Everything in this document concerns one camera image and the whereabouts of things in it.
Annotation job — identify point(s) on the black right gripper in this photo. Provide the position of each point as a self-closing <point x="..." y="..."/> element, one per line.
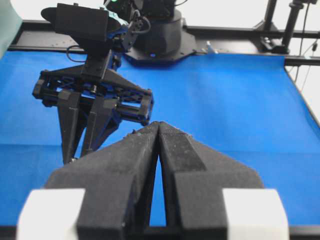
<point x="116" y="98"/>

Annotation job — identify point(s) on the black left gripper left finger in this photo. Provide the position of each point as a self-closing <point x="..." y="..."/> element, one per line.
<point x="118" y="182"/>

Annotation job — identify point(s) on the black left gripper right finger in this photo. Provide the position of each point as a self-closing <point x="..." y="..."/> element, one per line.
<point x="194" y="176"/>

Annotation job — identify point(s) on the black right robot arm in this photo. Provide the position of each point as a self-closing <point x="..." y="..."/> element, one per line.
<point x="133" y="23"/>

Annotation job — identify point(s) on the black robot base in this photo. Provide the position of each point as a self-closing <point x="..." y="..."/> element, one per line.
<point x="167" y="41"/>

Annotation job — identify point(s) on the blue mat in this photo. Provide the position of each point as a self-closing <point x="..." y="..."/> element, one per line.
<point x="244" y="106"/>

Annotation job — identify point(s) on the grey-green blurred panel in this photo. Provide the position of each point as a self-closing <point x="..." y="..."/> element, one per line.
<point x="10" y="23"/>

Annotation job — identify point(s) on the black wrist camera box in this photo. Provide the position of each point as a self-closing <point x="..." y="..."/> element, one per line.
<point x="81" y="22"/>

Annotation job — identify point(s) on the black aluminium frame rail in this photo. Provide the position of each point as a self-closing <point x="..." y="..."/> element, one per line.
<point x="39" y="36"/>

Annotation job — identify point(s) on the black frame upright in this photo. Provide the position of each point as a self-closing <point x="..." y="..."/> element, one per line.
<point x="267" y="23"/>

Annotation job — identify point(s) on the black camera stand pole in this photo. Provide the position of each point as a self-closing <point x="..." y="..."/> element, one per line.
<point x="296" y="6"/>

